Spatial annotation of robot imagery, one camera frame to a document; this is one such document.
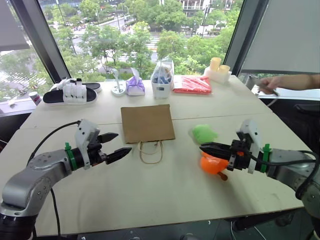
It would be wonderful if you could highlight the white stand with round base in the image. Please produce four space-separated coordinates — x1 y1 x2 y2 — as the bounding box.
110 68 127 97

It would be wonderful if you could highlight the green wrist clamp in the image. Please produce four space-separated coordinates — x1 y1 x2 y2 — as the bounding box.
259 143 273 174
64 142 76 171

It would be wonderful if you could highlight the black slipper with white strap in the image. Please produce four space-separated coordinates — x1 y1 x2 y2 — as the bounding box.
49 77 102 94
42 83 99 106

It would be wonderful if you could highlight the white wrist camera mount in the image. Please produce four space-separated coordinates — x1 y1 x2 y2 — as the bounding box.
74 119 101 171
235 119 264 175

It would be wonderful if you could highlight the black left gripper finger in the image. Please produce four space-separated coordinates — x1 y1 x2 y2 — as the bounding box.
105 146 133 166
97 132 120 144

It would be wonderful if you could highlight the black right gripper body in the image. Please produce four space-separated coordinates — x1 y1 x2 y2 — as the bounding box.
226 139 254 173

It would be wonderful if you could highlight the brown paper bag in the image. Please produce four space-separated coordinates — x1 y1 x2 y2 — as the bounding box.
120 103 177 165

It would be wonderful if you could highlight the green left wrist clamp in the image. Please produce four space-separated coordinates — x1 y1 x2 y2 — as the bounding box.
64 142 76 171

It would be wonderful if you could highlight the pale yellow cup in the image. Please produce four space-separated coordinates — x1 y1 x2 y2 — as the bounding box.
209 57 222 73
218 64 231 76

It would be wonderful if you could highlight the green plush toy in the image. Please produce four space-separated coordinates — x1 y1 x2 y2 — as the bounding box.
190 123 219 146

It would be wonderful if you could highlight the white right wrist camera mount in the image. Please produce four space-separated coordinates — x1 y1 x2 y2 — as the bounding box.
235 119 264 175

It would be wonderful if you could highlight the white cup holder block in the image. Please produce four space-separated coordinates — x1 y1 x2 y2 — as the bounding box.
203 66 233 84

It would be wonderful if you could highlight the green right wrist clamp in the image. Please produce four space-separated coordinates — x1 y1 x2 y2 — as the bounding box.
259 143 273 174

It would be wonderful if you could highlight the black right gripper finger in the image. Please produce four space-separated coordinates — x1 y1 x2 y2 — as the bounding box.
199 142 233 152
199 148 232 161

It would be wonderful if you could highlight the person's bare hand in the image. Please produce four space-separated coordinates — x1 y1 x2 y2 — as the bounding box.
258 75 283 96

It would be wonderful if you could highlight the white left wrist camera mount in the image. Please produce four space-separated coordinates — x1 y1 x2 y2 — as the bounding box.
74 119 101 171

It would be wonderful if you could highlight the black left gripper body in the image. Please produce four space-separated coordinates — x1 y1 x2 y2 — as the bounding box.
86 135 109 167

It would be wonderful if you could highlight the clear plastic bag with items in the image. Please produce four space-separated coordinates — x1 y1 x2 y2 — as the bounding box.
151 56 175 85

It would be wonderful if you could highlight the dark thin pen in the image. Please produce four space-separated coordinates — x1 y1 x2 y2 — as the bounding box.
259 84 280 97

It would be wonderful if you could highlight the white storage bin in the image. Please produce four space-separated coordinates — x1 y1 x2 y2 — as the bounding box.
150 76 175 100

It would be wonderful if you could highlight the purple tissue pack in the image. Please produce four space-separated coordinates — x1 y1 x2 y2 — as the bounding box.
125 67 147 97

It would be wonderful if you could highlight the white cable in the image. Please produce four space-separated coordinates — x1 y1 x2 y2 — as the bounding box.
265 98 279 109

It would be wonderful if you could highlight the red packet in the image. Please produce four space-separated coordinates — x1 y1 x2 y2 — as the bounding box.
172 75 214 96

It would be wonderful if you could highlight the orange plush toy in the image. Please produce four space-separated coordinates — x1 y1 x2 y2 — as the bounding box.
199 151 230 182

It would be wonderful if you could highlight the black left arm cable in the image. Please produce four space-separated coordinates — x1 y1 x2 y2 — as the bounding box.
26 120 82 237

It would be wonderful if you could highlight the small white red can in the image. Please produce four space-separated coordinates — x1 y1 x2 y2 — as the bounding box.
28 91 42 107

